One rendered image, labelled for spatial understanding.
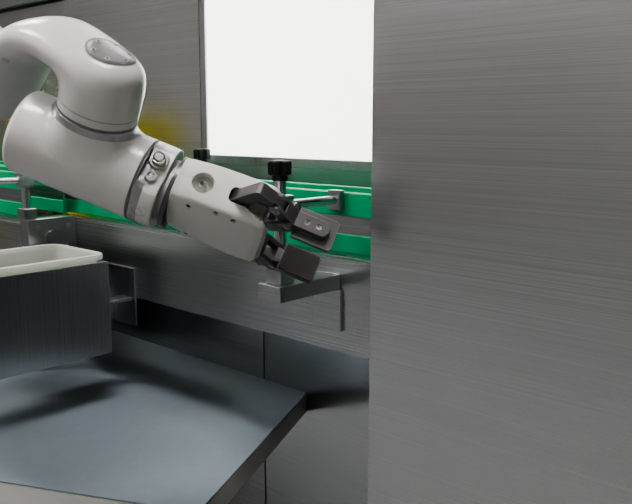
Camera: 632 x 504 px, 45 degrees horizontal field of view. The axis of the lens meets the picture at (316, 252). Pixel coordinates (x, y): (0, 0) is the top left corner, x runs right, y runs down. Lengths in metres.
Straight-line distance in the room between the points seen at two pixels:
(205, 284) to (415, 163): 0.57
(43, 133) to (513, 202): 0.43
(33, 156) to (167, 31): 0.82
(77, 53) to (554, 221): 0.44
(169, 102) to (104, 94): 0.82
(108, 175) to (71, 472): 0.52
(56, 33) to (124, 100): 0.09
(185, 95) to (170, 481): 0.74
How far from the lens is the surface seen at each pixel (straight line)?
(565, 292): 0.65
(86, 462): 1.18
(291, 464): 1.48
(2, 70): 0.84
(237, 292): 1.15
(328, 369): 1.34
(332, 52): 1.24
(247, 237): 0.75
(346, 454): 1.37
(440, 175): 0.70
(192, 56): 1.49
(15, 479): 1.16
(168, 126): 1.55
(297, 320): 1.07
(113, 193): 0.75
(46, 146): 0.77
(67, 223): 1.49
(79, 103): 0.73
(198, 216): 0.74
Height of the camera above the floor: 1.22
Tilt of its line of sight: 10 degrees down
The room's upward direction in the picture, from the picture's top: straight up
